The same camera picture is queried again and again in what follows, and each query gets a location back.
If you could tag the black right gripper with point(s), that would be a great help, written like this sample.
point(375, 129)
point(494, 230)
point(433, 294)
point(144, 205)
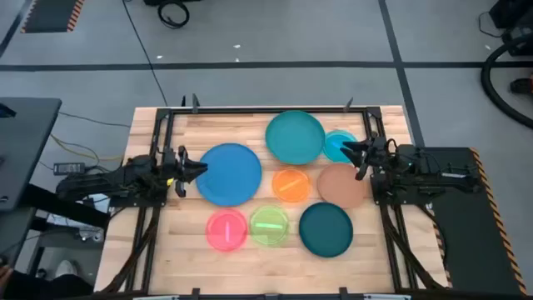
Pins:
point(377, 152)

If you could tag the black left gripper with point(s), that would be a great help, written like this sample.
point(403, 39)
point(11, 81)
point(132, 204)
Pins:
point(180, 166)

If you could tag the small clear cyan plastic plate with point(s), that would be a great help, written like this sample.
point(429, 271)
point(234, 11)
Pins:
point(333, 146)

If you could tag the brown plastic plate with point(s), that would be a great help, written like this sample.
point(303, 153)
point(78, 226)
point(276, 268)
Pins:
point(339, 187)

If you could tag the large light teal plastic plate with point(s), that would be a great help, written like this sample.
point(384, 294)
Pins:
point(295, 137)

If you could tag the small clear orange plastic plate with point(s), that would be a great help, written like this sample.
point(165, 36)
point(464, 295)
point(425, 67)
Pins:
point(291, 185)

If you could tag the dark teal plastic plate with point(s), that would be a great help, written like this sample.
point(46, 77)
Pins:
point(326, 230)

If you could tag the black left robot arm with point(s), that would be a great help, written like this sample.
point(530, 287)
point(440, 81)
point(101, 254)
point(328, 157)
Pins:
point(104, 181)

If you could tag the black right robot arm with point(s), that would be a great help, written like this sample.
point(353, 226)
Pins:
point(420, 166)

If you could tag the yellow tag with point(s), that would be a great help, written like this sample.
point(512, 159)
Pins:
point(170, 182)

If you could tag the large blue plastic plate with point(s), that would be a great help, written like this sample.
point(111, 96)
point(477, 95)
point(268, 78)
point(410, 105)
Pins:
point(229, 175)

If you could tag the small clear pink plastic plate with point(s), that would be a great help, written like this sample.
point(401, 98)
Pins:
point(227, 230)

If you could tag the small clear green plastic plate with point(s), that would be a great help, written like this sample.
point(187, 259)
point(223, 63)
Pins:
point(269, 226)

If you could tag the black power adapter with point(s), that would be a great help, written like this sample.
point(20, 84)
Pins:
point(68, 168)

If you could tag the large hazard-striped black mat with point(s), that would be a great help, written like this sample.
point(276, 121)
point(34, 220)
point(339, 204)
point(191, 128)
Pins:
point(470, 233)

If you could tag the person's white shoe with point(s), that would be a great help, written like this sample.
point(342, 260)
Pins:
point(66, 268)

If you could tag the dark grey desk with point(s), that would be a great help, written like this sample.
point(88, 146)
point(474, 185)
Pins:
point(25, 146)

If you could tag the black red floor object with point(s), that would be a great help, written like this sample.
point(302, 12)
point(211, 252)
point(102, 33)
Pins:
point(522, 85)

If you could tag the person's leg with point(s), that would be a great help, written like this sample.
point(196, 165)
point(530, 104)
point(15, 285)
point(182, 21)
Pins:
point(46, 287)

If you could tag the black equipment pile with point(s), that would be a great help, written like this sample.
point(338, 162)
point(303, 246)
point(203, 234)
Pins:
point(516, 16)

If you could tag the hazard-striped small floor mat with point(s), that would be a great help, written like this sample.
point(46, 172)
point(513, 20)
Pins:
point(48, 14)

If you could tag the black aluminium table frame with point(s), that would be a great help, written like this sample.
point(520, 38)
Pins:
point(266, 111)

